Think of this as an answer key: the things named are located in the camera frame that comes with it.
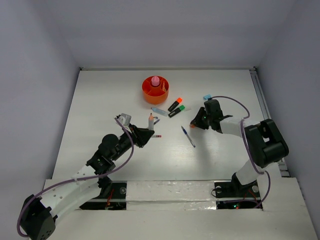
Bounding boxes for black highlighter green cap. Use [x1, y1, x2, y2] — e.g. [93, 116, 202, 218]
[168, 105, 185, 118]

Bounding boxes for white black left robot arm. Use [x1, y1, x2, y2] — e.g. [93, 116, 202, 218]
[16, 124, 155, 240]

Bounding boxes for pink capped sticker bottle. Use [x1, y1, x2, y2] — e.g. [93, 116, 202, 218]
[150, 75, 161, 87]

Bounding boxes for light blue highlighter cap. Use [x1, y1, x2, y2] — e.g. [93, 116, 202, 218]
[203, 94, 212, 101]

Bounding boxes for orange translucent highlighter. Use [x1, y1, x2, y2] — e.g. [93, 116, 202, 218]
[148, 113, 154, 131]

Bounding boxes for blue ballpoint pen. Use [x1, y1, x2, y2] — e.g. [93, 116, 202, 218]
[181, 125, 196, 148]

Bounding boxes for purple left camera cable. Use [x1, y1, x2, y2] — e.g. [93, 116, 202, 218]
[16, 117, 135, 238]

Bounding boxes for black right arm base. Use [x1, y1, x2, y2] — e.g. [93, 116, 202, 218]
[210, 173, 262, 210]

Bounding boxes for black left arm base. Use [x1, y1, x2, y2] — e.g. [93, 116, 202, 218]
[79, 176, 127, 211]

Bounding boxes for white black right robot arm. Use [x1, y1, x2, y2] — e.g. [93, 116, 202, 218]
[190, 99, 289, 196]

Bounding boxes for blue translucent highlighter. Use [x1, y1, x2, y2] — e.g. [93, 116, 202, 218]
[151, 107, 169, 117]

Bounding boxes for black highlighter orange cap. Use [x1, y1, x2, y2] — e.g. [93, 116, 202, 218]
[167, 97, 183, 113]

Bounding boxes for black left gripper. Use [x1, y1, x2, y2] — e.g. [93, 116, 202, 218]
[110, 123, 154, 161]

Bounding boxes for orange round divided organizer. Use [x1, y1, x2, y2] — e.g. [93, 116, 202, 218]
[141, 76, 170, 105]

